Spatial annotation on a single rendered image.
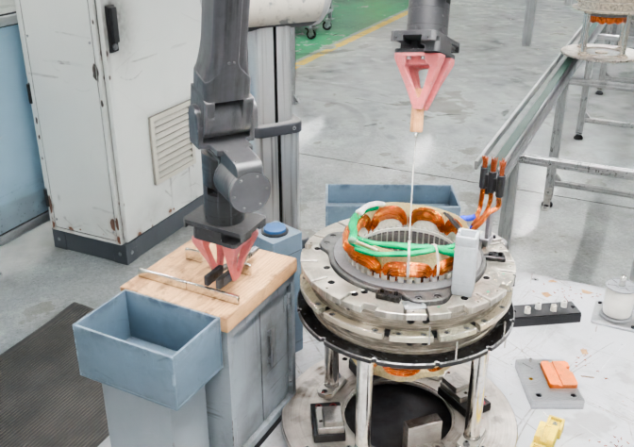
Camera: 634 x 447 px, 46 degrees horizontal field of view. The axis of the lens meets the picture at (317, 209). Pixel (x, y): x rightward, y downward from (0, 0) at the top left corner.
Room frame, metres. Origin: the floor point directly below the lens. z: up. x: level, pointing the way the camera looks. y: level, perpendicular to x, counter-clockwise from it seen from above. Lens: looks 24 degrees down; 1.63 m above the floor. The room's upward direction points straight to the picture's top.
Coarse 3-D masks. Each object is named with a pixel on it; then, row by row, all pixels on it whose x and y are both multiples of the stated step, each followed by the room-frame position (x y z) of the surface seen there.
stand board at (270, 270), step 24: (168, 264) 1.03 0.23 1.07; (192, 264) 1.03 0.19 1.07; (264, 264) 1.03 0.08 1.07; (288, 264) 1.03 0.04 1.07; (120, 288) 0.96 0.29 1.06; (144, 288) 0.95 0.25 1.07; (168, 288) 0.95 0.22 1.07; (240, 288) 0.95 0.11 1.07; (264, 288) 0.96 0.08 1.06; (216, 312) 0.89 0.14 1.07; (240, 312) 0.90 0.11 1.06
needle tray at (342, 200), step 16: (336, 192) 1.35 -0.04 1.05; (352, 192) 1.35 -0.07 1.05; (368, 192) 1.35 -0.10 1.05; (384, 192) 1.35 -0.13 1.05; (400, 192) 1.35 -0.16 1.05; (416, 192) 1.35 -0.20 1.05; (432, 192) 1.35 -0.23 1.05; (448, 192) 1.35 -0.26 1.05; (336, 208) 1.25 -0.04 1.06; (352, 208) 1.25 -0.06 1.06; (448, 208) 1.24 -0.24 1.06
